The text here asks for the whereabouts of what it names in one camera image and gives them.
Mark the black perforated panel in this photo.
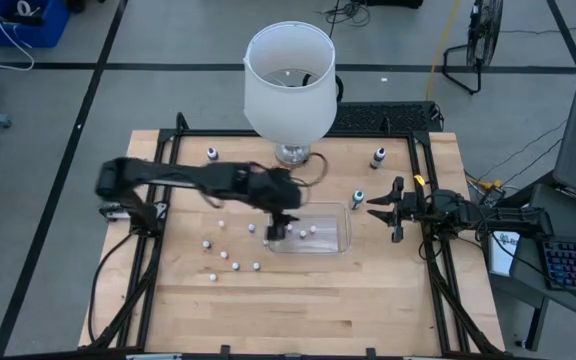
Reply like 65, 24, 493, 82
335, 101, 445, 134

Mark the silver table lamp white shade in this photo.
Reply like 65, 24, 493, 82
242, 20, 339, 169

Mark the black floor fan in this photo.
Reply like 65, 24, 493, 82
441, 0, 505, 96

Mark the clear plastic container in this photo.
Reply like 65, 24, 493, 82
267, 201, 353, 255

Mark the black cable bundle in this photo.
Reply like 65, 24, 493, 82
321, 0, 372, 29

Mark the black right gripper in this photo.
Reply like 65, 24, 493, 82
366, 175, 432, 244

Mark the large blue plastic bin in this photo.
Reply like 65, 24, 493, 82
0, 0, 72, 50

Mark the grey keyboard desk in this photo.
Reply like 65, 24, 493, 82
487, 184, 576, 351

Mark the white paper sheet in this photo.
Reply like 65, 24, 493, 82
487, 229, 521, 278

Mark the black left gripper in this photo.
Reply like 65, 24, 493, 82
255, 168, 303, 241

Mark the white cable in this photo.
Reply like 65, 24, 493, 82
0, 0, 36, 72

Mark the large black food coloring bottle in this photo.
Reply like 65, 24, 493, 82
369, 146, 387, 171

